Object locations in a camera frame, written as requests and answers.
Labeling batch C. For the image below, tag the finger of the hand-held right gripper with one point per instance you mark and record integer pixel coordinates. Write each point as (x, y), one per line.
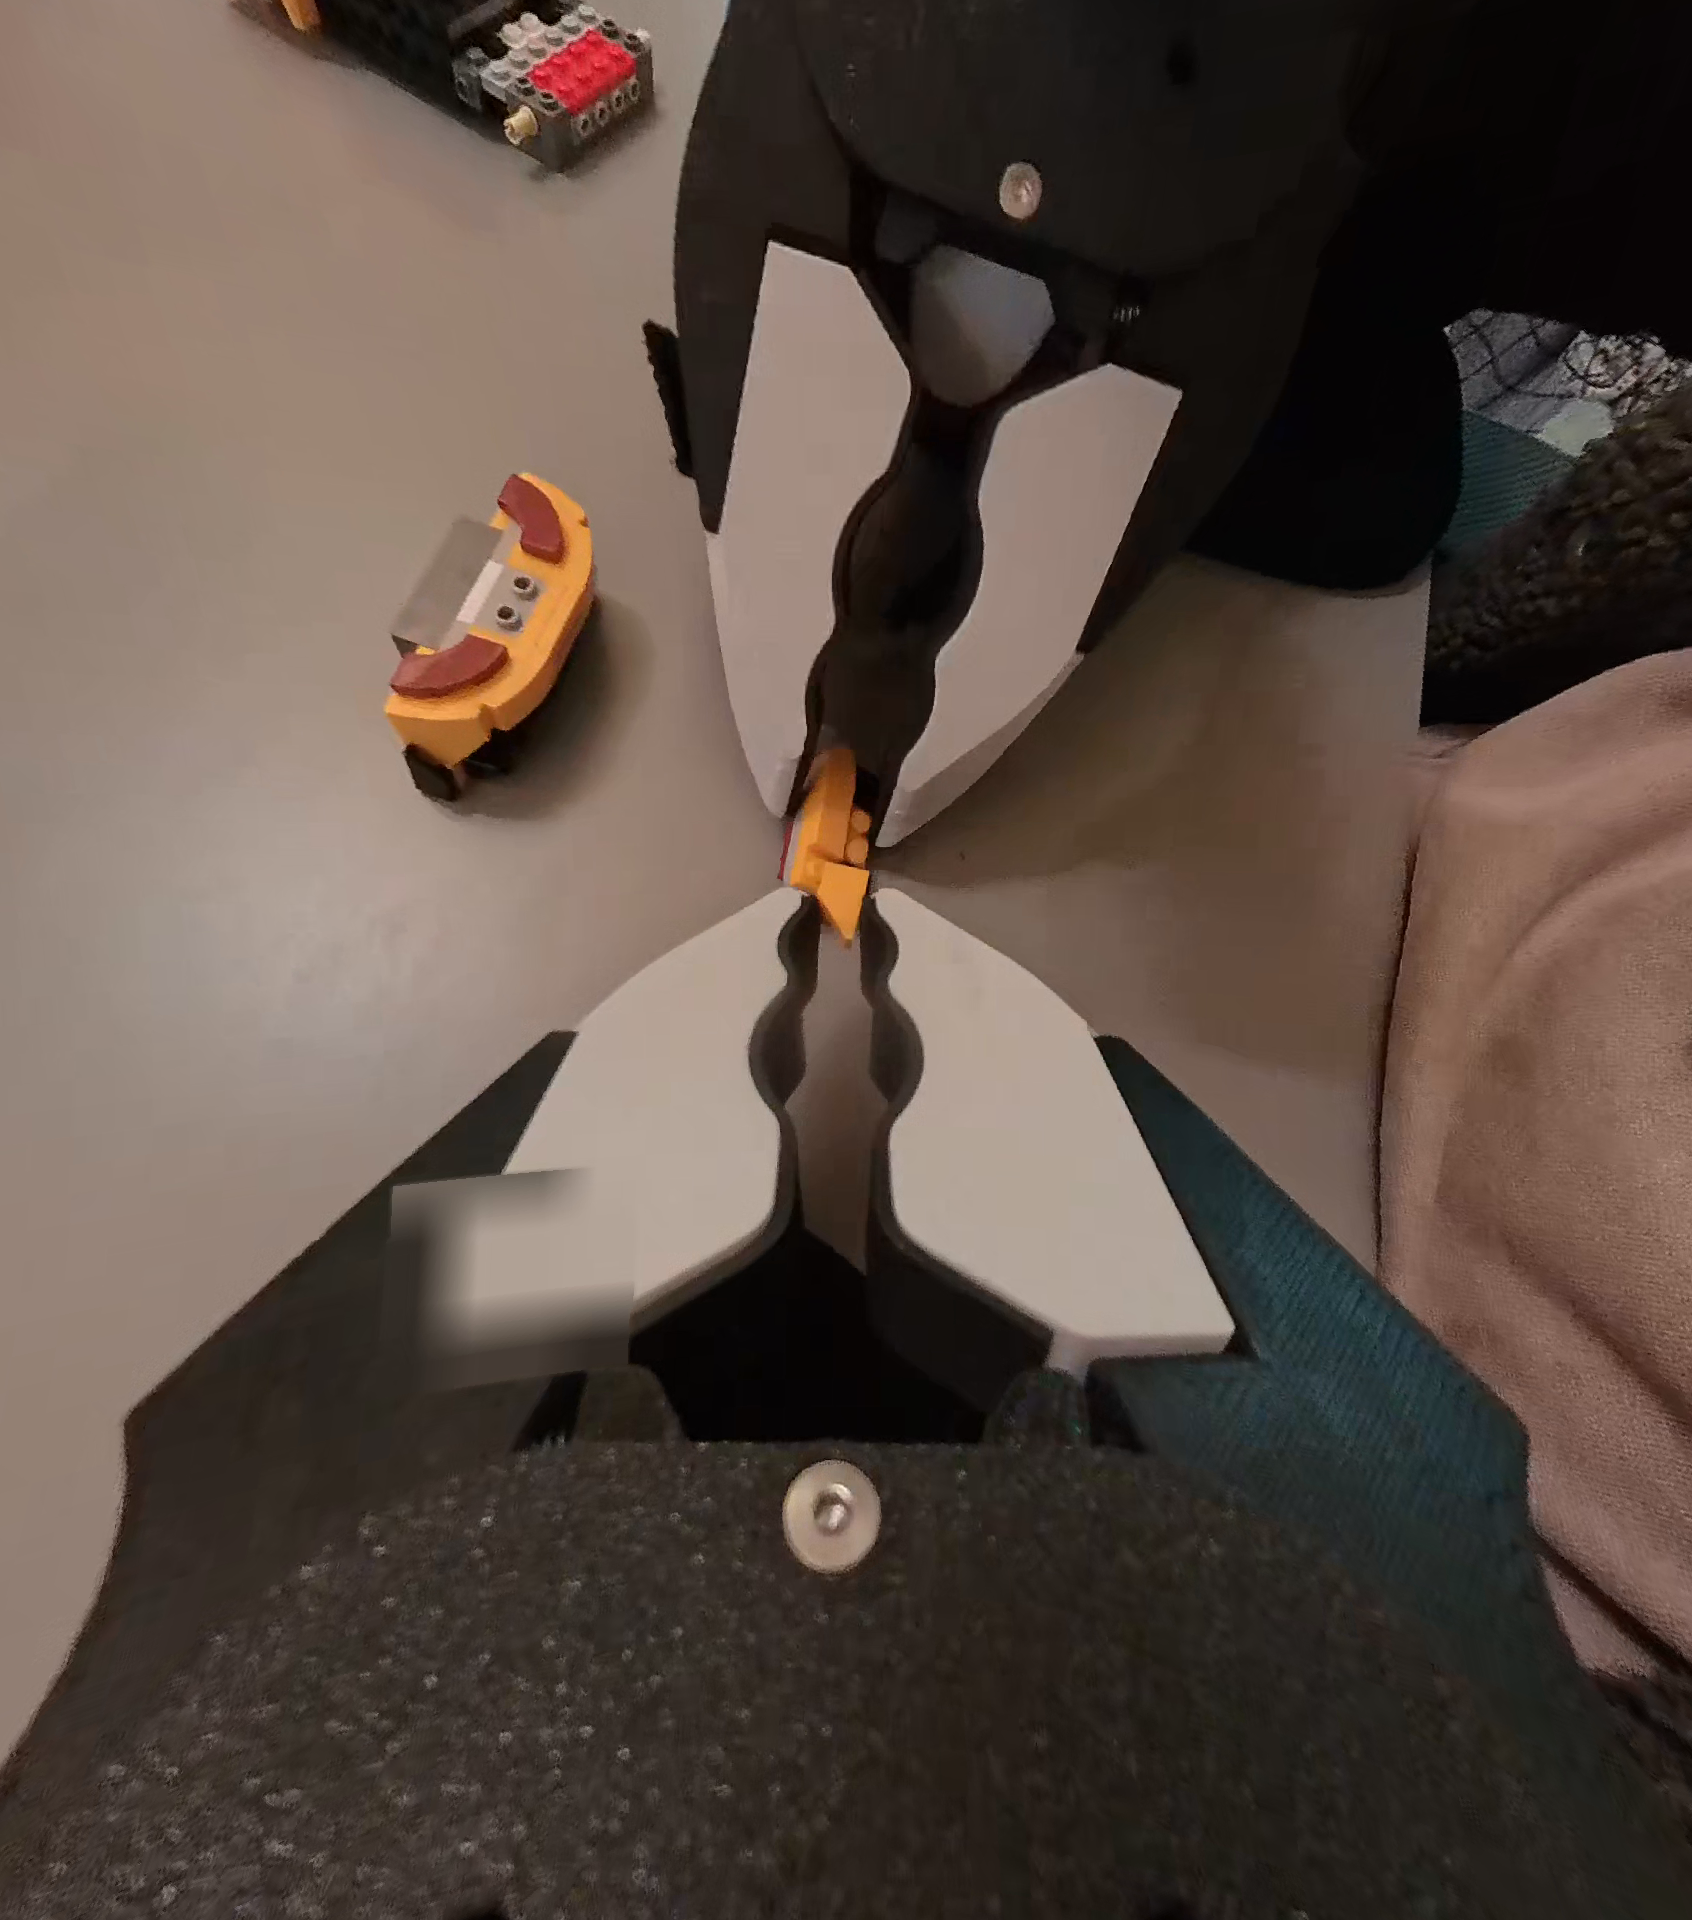
(1057, 570)
(787, 494)

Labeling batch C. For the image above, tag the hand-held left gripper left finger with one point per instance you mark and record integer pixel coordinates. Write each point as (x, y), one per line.
(666, 1110)

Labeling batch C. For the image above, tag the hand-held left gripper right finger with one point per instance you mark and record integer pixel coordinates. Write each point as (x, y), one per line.
(1040, 1171)

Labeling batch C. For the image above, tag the orange lego plate stack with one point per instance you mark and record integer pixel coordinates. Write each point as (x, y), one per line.
(831, 833)

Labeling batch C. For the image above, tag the orange lego wheel arch assembly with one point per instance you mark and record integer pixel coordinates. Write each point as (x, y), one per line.
(486, 661)

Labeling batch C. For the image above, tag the black lego car chassis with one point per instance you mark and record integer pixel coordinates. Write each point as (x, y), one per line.
(546, 75)

